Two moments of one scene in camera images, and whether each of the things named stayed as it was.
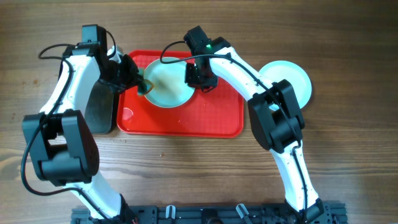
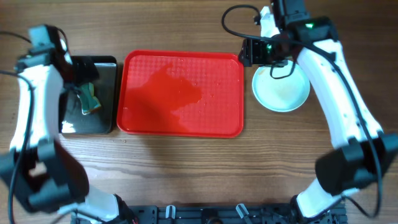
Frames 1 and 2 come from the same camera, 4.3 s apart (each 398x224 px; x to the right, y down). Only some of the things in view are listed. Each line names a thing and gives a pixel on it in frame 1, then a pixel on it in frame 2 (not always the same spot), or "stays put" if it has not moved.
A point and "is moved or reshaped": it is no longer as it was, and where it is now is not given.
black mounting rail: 252,213 stays put
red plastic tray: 219,114 stays put
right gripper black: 191,81 -> 250,51
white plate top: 170,89 -> 280,94
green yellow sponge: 145,87 is moved or reshaped
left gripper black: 132,80 -> 86,74
